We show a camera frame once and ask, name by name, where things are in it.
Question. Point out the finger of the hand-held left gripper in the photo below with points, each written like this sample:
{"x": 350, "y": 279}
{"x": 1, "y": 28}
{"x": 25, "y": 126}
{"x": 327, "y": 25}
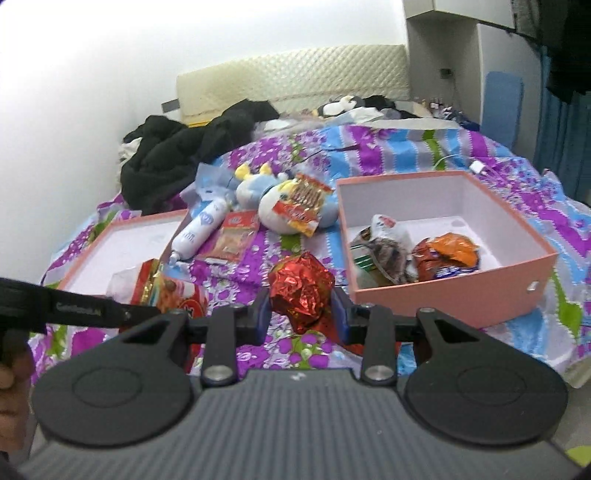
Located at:
{"x": 92, "y": 308}

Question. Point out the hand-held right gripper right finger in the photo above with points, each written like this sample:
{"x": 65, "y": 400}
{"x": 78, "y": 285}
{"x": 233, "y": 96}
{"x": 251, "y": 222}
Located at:
{"x": 339, "y": 314}

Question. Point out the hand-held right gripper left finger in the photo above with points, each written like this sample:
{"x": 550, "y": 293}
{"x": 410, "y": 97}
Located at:
{"x": 261, "y": 314}

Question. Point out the red foil snack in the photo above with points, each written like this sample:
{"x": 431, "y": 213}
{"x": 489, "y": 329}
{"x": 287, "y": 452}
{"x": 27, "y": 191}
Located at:
{"x": 300, "y": 286}

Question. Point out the pink box lid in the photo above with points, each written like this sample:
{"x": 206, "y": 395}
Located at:
{"x": 115, "y": 244}

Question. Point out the white snack packet red label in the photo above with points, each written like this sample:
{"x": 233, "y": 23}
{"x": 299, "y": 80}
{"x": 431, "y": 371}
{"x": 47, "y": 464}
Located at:
{"x": 390, "y": 251}

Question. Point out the red snack bag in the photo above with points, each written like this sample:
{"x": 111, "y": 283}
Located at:
{"x": 180, "y": 293}

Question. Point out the blue snack packet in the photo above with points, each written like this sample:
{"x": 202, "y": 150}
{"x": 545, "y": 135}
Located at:
{"x": 451, "y": 272}

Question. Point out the pink cardboard box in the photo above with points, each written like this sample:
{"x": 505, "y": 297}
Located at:
{"x": 461, "y": 295}

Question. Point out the person's left hand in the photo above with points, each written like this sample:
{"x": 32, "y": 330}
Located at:
{"x": 11, "y": 397}

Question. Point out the clear orange snack packet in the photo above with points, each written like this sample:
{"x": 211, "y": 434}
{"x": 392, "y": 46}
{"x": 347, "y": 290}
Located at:
{"x": 228, "y": 240}

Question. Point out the blue yellow plush toy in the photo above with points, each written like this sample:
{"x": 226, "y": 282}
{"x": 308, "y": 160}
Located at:
{"x": 272, "y": 210}

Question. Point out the white tube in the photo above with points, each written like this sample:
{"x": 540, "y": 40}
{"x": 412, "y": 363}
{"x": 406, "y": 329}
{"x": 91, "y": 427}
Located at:
{"x": 198, "y": 226}

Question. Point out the red yellow snack packet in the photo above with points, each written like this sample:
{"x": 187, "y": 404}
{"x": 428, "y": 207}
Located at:
{"x": 302, "y": 201}

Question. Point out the light blue tissue pack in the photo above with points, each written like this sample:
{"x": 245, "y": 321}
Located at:
{"x": 210, "y": 177}

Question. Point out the black clothing pile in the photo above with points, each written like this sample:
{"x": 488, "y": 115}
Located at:
{"x": 175, "y": 157}

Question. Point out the white charger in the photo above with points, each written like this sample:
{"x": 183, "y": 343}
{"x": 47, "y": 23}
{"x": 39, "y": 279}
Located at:
{"x": 478, "y": 167}

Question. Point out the black white penguin plush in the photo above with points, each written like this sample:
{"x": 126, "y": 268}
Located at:
{"x": 339, "y": 105}

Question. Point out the purple floral quilt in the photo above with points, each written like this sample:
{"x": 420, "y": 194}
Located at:
{"x": 508, "y": 184}

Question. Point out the small black garment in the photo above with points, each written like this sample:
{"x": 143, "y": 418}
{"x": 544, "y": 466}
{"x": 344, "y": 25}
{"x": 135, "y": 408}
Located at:
{"x": 381, "y": 102}

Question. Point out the cluster of small bottles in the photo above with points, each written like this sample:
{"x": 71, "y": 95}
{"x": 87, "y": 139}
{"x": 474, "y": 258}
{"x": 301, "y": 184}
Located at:
{"x": 434, "y": 105}

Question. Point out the cream padded headboard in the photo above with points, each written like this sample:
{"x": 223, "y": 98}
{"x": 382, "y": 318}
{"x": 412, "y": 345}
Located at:
{"x": 286, "y": 78}

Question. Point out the blue board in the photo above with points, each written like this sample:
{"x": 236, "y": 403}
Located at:
{"x": 502, "y": 108}

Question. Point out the blue curtain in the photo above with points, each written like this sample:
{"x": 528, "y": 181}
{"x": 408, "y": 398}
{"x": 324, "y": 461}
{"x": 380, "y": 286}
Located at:
{"x": 561, "y": 147}

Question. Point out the lime green object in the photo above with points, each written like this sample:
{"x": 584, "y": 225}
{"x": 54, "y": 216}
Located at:
{"x": 579, "y": 461}

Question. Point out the dark hanging clothes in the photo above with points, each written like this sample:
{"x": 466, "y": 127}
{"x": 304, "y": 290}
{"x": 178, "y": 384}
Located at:
{"x": 563, "y": 46}

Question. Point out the wall socket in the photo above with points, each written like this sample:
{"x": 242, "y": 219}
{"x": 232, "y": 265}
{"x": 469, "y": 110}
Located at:
{"x": 445, "y": 72}

